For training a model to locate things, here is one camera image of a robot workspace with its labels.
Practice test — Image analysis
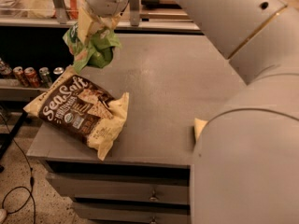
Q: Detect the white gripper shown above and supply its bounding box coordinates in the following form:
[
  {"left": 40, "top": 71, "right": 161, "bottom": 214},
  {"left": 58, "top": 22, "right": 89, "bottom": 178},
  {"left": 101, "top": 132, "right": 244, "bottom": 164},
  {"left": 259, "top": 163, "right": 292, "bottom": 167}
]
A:
[{"left": 78, "top": 0, "right": 129, "bottom": 45}]

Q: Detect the green rice chip bag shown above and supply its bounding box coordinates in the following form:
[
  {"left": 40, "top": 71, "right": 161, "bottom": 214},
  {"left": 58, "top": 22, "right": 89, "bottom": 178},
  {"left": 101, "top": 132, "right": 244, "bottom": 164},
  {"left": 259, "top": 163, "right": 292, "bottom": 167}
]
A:
[{"left": 63, "top": 24, "right": 121, "bottom": 73}]

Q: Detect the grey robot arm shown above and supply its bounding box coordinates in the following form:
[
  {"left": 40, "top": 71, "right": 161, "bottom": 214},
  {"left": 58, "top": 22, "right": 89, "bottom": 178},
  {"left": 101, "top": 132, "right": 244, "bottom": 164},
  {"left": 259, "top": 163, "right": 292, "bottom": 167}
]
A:
[{"left": 175, "top": 0, "right": 299, "bottom": 224}]

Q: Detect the orange white bag on shelf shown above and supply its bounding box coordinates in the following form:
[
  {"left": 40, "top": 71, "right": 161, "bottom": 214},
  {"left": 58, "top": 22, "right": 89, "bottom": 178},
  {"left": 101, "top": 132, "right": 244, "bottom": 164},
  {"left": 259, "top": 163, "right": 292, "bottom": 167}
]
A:
[{"left": 64, "top": 0, "right": 82, "bottom": 20}]

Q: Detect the brown sea salt chip bag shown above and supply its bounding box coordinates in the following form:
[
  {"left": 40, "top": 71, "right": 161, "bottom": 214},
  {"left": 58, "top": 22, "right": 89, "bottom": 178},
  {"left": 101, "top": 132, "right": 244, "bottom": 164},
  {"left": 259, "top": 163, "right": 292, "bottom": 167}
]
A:
[{"left": 24, "top": 66, "right": 129, "bottom": 161}]

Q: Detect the dark soda can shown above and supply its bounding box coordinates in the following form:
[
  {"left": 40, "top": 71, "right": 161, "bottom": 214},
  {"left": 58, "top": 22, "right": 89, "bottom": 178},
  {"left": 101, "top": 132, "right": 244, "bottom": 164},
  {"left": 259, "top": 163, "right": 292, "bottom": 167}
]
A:
[{"left": 53, "top": 67, "right": 64, "bottom": 81}]

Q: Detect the silver soda can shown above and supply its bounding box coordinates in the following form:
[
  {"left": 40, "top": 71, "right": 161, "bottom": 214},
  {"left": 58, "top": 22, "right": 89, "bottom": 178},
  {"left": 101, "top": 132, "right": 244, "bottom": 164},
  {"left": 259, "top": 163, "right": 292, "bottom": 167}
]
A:
[{"left": 39, "top": 67, "right": 52, "bottom": 88}]

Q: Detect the red soda can right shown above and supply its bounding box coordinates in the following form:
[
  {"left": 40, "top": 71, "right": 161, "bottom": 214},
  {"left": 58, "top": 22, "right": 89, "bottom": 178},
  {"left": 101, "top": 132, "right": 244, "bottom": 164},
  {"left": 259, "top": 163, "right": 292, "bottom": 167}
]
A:
[{"left": 24, "top": 67, "right": 40, "bottom": 88}]

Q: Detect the red soda can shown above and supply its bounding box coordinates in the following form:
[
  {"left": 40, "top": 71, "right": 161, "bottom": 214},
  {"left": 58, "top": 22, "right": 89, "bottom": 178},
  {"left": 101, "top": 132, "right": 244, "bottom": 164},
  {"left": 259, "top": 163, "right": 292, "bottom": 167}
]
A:
[
  {"left": 13, "top": 66, "right": 29, "bottom": 87},
  {"left": 24, "top": 67, "right": 40, "bottom": 88}
]

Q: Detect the yellow sponge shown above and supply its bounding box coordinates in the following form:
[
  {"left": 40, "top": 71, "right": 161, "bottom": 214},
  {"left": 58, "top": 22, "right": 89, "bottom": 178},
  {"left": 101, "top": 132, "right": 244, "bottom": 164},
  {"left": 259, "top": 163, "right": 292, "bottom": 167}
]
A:
[{"left": 194, "top": 119, "right": 207, "bottom": 140}]

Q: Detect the grey upper drawer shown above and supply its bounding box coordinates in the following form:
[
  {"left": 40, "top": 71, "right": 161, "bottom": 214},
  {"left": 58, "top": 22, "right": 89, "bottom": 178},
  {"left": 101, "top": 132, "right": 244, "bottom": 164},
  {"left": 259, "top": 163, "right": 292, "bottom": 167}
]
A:
[{"left": 46, "top": 173, "right": 189, "bottom": 205}]

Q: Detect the grey drawer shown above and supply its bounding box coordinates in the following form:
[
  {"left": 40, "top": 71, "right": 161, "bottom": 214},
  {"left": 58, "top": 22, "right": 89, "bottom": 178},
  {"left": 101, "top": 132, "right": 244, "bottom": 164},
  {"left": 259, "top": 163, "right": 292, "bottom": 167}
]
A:
[
  {"left": 72, "top": 203, "right": 192, "bottom": 224},
  {"left": 46, "top": 173, "right": 189, "bottom": 205}
]

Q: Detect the grey lower drawer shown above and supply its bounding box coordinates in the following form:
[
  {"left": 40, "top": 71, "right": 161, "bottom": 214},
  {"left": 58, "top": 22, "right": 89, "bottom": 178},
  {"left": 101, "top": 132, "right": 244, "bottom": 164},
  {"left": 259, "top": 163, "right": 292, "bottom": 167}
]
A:
[{"left": 72, "top": 203, "right": 192, "bottom": 224}]

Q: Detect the metal shelf bracket middle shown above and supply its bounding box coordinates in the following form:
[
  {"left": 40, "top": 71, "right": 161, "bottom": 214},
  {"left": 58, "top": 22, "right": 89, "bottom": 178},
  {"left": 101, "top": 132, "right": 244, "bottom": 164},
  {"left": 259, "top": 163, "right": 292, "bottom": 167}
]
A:
[{"left": 129, "top": 0, "right": 140, "bottom": 26}]

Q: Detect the metal shelf bracket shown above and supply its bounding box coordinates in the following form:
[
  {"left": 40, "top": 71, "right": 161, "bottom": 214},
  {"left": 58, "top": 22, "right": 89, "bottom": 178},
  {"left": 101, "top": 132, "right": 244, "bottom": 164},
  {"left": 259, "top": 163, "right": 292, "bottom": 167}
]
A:
[
  {"left": 52, "top": 0, "right": 68, "bottom": 24},
  {"left": 129, "top": 0, "right": 140, "bottom": 26}
]

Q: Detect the metal shelf bracket left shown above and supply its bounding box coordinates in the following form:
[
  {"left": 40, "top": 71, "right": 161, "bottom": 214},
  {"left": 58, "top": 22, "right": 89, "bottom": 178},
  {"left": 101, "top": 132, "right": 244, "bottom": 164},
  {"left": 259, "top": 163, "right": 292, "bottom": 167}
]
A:
[{"left": 52, "top": 0, "right": 68, "bottom": 24}]

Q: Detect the black floor cable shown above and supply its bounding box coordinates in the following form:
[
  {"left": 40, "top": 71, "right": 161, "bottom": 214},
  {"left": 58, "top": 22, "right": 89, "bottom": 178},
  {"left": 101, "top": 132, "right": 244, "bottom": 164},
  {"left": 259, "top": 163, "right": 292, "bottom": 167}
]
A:
[{"left": 0, "top": 114, "right": 36, "bottom": 224}]

